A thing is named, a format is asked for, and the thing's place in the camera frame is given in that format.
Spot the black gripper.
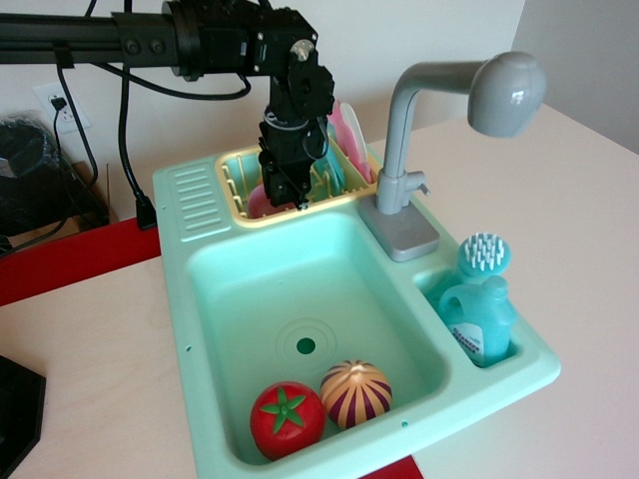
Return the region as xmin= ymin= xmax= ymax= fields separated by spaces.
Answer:
xmin=260 ymin=107 xmax=328 ymax=210

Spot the pink toy cup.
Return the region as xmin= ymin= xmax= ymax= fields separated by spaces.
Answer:
xmin=247 ymin=184 xmax=297 ymax=220

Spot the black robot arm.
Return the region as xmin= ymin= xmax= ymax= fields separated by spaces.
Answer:
xmin=1 ymin=1 xmax=334 ymax=209

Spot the yellow dish drying rack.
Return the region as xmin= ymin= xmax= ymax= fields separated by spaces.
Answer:
xmin=214 ymin=141 xmax=376 ymax=228

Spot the mint green toy sink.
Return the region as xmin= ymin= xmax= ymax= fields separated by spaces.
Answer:
xmin=153 ymin=148 xmax=560 ymax=478

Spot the teal toy plate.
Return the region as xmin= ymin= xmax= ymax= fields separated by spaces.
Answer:
xmin=314 ymin=142 xmax=346 ymax=195

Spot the teal scrub brush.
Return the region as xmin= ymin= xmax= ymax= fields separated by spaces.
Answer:
xmin=454 ymin=233 xmax=512 ymax=283

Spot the striped toy onion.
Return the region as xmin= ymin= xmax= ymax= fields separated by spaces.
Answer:
xmin=319 ymin=360 xmax=393 ymax=430

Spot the red toy tomato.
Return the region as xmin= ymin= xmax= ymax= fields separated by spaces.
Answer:
xmin=250 ymin=381 xmax=326 ymax=461

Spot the teal detergent bottle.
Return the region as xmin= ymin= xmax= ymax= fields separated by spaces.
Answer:
xmin=437 ymin=275 xmax=517 ymax=368

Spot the grey toy faucet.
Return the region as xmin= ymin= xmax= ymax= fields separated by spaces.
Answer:
xmin=356 ymin=50 xmax=548 ymax=263

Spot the black bag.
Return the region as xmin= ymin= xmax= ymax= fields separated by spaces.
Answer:
xmin=1 ymin=117 xmax=108 ymax=238

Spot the red table edge strip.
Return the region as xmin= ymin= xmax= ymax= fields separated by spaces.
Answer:
xmin=1 ymin=219 xmax=161 ymax=305

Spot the black braided cable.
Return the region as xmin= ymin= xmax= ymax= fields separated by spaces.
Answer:
xmin=99 ymin=0 xmax=254 ymax=232

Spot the white wall outlet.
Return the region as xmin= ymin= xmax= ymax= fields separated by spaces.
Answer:
xmin=32 ymin=82 xmax=91 ymax=134

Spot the black power cable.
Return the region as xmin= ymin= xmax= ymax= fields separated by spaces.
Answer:
xmin=49 ymin=0 xmax=109 ymax=211

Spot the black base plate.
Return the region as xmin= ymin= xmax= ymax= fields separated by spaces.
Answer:
xmin=1 ymin=356 xmax=46 ymax=478

